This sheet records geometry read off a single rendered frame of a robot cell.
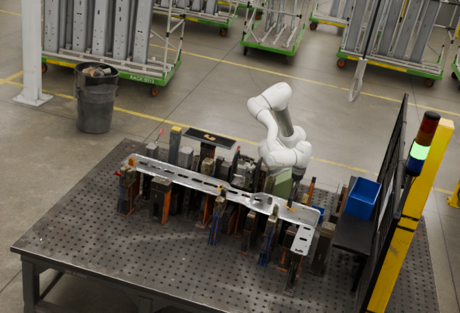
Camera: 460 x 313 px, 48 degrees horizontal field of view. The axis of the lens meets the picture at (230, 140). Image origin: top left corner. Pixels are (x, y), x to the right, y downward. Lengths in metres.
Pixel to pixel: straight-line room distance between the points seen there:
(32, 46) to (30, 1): 0.52
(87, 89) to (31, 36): 1.10
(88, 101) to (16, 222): 1.79
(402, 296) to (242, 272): 1.00
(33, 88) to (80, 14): 1.43
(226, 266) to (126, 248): 0.63
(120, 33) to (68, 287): 4.30
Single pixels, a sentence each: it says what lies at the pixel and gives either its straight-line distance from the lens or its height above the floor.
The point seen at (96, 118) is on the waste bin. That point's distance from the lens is 6.06.
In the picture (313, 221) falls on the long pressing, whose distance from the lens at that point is 3.35.
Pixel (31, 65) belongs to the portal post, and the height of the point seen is 0.48.
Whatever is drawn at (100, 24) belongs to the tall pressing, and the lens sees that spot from 7.63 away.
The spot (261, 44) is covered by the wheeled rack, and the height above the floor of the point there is 0.28.
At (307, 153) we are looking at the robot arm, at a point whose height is 1.44.
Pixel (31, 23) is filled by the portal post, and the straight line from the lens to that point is 6.58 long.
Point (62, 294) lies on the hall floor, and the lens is 4.09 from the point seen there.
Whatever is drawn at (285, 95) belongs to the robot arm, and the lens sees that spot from 3.56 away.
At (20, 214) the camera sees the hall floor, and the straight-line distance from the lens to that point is 4.88.
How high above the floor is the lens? 2.83
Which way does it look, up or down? 26 degrees down
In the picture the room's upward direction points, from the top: 10 degrees clockwise
